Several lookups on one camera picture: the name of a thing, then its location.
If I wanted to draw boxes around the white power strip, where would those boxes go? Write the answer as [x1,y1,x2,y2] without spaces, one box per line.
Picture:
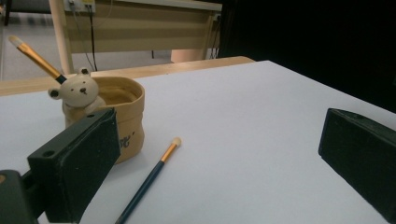
[63,0,96,14]

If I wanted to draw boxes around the thin black cables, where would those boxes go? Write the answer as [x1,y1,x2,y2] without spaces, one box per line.
[208,13,221,60]

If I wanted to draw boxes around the tan bear pen holder cup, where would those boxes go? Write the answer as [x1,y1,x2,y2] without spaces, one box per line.
[47,66,147,165]

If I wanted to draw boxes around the dark blue makeup brush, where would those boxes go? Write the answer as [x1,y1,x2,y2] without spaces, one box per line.
[7,35,68,85]
[114,136,183,224]

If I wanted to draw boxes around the wooden table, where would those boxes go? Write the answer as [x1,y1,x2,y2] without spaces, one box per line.
[0,55,257,97]

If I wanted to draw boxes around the white table sheet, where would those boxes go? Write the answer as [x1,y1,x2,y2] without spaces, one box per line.
[0,60,396,224]

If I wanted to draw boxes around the black hanging cable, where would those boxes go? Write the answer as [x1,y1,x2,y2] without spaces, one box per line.
[88,5,99,72]

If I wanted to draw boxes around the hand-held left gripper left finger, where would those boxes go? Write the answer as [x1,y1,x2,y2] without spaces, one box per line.
[27,106,121,224]

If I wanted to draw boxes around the light wooden desk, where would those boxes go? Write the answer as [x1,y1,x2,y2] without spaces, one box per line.
[48,0,224,76]

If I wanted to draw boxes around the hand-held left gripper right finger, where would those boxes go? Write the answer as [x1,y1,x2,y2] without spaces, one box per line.
[318,107,396,224]

